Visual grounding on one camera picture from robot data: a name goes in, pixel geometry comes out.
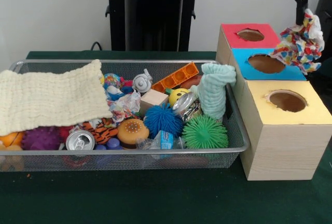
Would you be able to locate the colourful printed paper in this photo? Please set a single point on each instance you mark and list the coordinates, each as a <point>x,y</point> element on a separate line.
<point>298,45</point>

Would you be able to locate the light blue muslin cloth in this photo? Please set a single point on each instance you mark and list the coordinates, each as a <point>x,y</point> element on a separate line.
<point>212,91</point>

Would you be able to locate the wooden box with three holes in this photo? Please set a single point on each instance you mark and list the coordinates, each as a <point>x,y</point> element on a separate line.
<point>285,151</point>

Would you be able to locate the green covered side table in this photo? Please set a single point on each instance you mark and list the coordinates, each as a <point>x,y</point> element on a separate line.
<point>328,78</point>

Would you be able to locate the orange toy block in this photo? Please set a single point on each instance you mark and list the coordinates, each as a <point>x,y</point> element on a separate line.
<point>176,76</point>

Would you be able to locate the yellow smiley ball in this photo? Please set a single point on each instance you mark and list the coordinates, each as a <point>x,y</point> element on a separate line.
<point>177,95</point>

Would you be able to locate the crushed printed can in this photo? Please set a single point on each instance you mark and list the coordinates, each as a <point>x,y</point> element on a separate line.
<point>186,107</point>

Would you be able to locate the green spiky ball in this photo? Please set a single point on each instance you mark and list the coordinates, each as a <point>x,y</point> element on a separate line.
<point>205,133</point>

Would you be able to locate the plain wooden cube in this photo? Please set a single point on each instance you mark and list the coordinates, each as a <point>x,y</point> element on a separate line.
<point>153,99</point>

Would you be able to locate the blue spiky ball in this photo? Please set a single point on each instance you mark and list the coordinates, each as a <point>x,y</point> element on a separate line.
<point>160,120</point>

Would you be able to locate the toy burger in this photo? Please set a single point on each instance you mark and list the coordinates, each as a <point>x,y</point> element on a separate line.
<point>132,130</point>

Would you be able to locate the silver drink can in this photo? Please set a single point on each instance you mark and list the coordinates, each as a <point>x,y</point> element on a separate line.
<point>80,141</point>

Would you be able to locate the cream muslin cloth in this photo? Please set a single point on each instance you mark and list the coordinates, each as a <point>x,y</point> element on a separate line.
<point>52,97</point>

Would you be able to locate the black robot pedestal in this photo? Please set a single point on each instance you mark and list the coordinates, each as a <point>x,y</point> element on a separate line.
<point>153,14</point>

